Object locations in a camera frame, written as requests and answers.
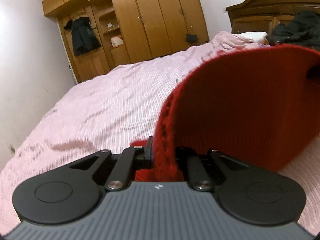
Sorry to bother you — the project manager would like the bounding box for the red knit cardigan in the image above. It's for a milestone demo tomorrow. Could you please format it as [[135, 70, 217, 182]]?
[[135, 45, 319, 181]]

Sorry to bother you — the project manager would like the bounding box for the black clothes pile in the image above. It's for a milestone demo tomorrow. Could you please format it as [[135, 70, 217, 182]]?
[[267, 11, 319, 51]]

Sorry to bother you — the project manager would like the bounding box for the pink checked bed sheet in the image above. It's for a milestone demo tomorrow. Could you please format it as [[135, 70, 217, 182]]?
[[1, 31, 319, 235]]

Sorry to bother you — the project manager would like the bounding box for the black satin bow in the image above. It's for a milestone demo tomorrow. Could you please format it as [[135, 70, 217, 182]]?
[[306, 64, 320, 80]]

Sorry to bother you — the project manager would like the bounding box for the hanging black coat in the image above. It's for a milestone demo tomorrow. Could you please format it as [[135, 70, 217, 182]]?
[[64, 17, 101, 57]]

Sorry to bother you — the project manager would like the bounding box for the white red item on shelf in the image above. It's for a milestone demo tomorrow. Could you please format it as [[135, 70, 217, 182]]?
[[111, 35, 124, 48]]

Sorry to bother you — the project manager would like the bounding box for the white pillow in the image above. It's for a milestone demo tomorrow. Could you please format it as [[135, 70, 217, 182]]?
[[239, 31, 267, 44]]

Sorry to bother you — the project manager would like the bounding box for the wooden wardrobe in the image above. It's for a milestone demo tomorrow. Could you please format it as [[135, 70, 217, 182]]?
[[42, 0, 209, 82]]

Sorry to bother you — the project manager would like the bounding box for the dark wooden headboard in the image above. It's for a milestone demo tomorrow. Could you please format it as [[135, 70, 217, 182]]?
[[226, 0, 319, 34]]

